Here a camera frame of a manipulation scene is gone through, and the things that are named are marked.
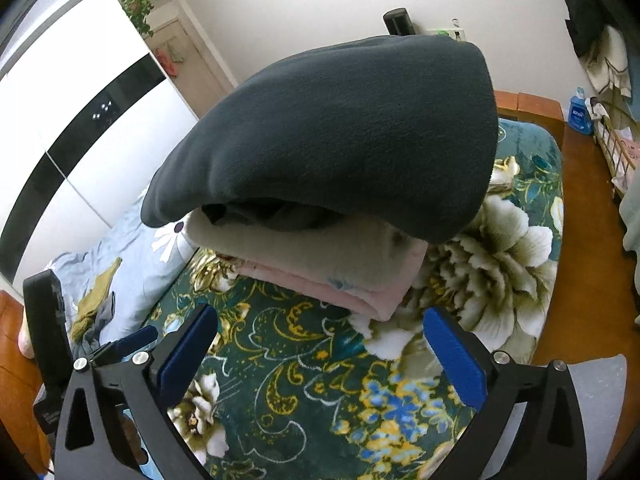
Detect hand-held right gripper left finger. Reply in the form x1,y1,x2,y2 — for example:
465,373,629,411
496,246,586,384
54,304,219,480

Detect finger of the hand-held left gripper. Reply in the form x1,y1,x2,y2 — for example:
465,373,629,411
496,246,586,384
87,325,160,366

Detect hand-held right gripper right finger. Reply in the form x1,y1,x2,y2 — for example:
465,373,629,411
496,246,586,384
422,307,587,480

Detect black and white jacket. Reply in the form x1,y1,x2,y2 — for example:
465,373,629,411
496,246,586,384
141,34,499,245

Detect dark hanging clothes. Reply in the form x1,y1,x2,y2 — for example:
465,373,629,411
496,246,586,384
557,0,608,58

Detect pink floral pillow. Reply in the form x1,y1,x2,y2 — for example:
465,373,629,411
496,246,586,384
17,310,36,358

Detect grey fleece garment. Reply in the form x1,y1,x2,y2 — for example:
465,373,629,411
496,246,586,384
75,295,118,356

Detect olive green knitted sweater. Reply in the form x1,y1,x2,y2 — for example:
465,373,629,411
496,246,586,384
70,257,123,343

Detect orange wooden headboard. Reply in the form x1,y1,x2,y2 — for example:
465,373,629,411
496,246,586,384
0,287,53,473

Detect blue floral duvet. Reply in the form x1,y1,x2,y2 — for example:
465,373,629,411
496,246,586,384
47,187,201,351

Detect green floral bed sheet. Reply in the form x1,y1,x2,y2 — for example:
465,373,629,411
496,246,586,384
140,115,566,480

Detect pink folded garment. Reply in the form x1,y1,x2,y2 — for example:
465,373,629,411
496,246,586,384
235,245,428,322

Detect cream fluffy garment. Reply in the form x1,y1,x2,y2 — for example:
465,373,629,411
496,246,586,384
185,210,428,291

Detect white wardrobe with black stripe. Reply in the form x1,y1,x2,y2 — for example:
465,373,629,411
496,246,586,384
0,0,201,286

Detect light grey cloth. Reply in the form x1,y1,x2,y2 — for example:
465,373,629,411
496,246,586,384
619,165,640,253

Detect orange wooden footboard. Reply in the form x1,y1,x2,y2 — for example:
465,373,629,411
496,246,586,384
492,90,566,136

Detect blue plastic bottle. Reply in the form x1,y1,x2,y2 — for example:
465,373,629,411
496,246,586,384
567,86,596,136

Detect red hanging cloth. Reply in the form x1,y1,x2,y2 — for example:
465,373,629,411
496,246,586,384
156,42,183,78

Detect green potted plant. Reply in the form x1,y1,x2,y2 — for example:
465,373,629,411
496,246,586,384
120,0,158,38

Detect white hanging cloth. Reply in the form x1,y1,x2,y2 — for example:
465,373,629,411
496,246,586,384
585,25,633,98

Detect gold wire rack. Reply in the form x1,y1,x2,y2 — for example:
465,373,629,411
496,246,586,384
592,100,640,196

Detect white wall socket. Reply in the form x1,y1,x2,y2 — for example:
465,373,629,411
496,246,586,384
425,17,468,41

